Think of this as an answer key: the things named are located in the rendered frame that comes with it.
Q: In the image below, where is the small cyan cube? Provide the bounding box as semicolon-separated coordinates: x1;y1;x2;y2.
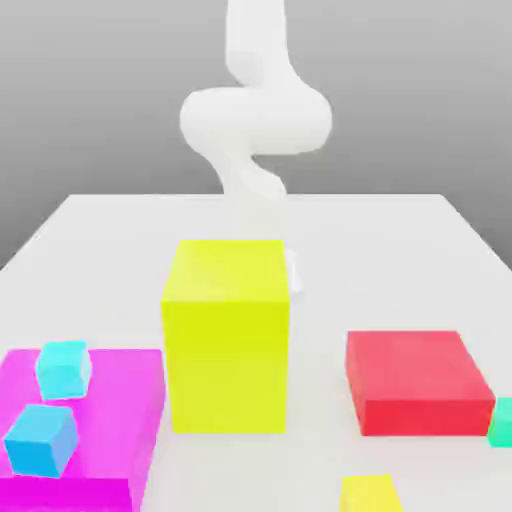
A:
34;340;93;401

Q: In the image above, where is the small yellow cube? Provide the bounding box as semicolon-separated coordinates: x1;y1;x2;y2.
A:
339;474;404;512

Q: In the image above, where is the large red box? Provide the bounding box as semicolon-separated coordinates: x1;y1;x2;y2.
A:
345;330;497;438

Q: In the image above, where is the large magenta box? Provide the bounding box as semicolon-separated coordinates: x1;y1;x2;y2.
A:
0;348;166;512

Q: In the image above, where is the small blue cube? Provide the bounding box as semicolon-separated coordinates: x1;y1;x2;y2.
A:
2;403;80;479

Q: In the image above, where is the large yellow box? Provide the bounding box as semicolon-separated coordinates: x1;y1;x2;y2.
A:
160;239;291;435

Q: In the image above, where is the small green cube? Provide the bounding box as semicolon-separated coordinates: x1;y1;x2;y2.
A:
486;396;512;449

